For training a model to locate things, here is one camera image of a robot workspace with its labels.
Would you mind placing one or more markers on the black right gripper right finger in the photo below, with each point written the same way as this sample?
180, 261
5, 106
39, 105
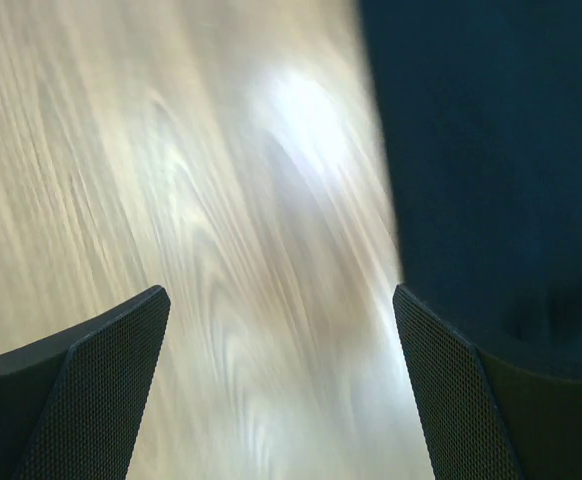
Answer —
490, 406

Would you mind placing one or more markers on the black t shirt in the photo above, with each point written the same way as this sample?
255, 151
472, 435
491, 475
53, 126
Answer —
481, 110

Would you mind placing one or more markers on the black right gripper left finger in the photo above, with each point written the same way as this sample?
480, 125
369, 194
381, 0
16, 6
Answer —
71, 404

